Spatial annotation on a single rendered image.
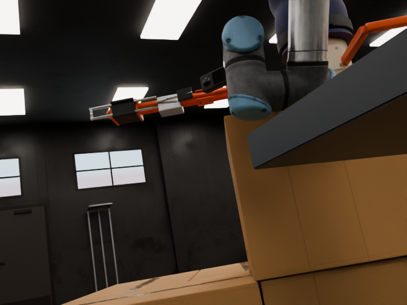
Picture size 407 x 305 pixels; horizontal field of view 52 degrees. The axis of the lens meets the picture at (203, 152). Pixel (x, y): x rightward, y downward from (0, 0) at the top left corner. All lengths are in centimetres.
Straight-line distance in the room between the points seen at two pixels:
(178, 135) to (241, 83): 989
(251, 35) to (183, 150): 982
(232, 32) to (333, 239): 52
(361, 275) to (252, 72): 52
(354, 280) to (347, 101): 75
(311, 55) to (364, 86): 62
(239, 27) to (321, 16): 17
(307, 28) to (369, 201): 42
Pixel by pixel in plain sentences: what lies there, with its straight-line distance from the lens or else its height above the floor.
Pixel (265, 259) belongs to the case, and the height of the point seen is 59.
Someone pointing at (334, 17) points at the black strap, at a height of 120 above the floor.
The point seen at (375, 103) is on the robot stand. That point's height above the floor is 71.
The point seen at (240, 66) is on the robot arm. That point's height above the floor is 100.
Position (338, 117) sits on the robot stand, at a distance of 34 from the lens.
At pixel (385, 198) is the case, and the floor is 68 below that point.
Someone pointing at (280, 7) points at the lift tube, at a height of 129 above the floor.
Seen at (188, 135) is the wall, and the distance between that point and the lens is 1087.
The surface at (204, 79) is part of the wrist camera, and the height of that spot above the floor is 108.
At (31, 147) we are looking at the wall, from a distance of 1013.
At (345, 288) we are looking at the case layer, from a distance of 104.
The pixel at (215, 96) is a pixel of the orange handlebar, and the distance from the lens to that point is 125.
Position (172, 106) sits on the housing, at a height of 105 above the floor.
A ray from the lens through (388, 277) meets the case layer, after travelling 106.
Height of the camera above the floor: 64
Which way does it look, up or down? 13 degrees up
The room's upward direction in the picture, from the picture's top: 10 degrees counter-clockwise
